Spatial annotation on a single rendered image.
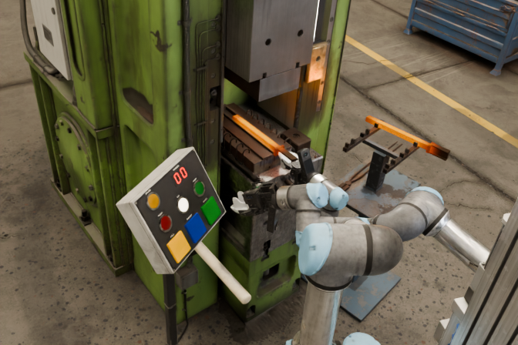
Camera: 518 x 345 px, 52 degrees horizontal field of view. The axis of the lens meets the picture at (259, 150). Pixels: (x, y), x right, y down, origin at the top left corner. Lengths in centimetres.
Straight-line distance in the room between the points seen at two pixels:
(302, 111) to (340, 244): 131
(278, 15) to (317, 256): 97
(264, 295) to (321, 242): 159
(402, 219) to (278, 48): 73
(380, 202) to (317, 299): 130
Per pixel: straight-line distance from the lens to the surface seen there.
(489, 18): 564
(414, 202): 180
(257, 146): 223
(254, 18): 181
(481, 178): 411
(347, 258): 119
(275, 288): 277
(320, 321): 135
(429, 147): 249
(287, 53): 198
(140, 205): 166
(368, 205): 251
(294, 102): 239
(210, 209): 187
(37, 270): 318
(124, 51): 221
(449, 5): 586
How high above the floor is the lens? 228
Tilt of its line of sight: 36 degrees down
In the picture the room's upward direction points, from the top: 4 degrees clockwise
